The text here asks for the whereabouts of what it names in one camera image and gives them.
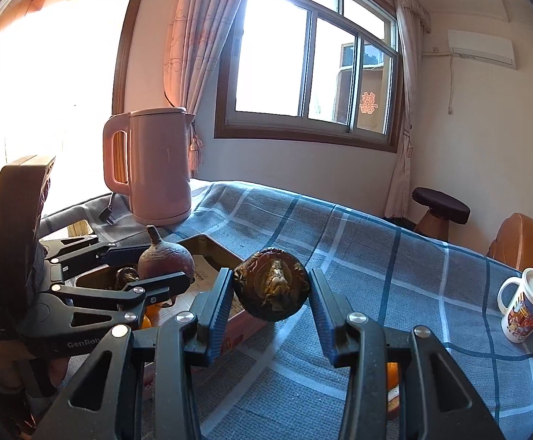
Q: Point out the white printed mug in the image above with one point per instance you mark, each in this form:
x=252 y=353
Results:
x=523 y=316

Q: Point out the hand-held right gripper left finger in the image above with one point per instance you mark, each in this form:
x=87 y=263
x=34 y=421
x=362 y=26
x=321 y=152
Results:
x=216 y=311

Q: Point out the brown framed sliding window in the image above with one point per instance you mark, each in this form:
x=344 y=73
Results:
x=271 y=55

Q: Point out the red paper window decal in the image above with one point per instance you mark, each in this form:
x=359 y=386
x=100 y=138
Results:
x=368 y=103

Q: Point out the purple beet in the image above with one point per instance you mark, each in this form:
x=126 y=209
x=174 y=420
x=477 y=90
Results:
x=168 y=256

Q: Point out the red and gold tin box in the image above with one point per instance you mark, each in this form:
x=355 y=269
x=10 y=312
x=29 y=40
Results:
x=248 y=327

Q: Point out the pale embroidered curtain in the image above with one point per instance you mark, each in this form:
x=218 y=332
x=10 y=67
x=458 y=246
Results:
x=193 y=32

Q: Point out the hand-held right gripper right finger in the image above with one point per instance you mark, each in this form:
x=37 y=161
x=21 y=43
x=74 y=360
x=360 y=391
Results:
x=326 y=316

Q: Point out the large bright window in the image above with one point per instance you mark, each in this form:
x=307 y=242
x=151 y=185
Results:
x=65 y=78

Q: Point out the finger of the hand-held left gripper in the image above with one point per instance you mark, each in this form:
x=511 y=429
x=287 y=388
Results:
x=156 y=284
x=120 y=253

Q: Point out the pink electric kettle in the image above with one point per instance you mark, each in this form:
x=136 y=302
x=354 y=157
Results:
x=156 y=169

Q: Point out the brown wooden chair back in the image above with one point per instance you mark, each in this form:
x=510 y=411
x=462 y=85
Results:
x=523 y=243

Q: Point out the printed paper leaflet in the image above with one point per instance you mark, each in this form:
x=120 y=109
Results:
x=202 y=279

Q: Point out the black kettle plug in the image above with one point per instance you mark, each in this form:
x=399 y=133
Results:
x=107 y=215

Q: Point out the orange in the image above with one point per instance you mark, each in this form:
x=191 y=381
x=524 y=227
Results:
x=393 y=373
x=151 y=314

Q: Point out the dark round stool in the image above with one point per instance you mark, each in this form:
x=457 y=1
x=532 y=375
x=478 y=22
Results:
x=440 y=204

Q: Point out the white air conditioner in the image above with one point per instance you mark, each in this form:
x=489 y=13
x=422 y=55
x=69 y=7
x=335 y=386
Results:
x=482 y=48

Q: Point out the blue plaid tablecloth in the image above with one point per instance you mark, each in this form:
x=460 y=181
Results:
x=362 y=256

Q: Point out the person's left hand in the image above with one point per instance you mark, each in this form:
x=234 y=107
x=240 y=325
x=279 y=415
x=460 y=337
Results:
x=0 y=366

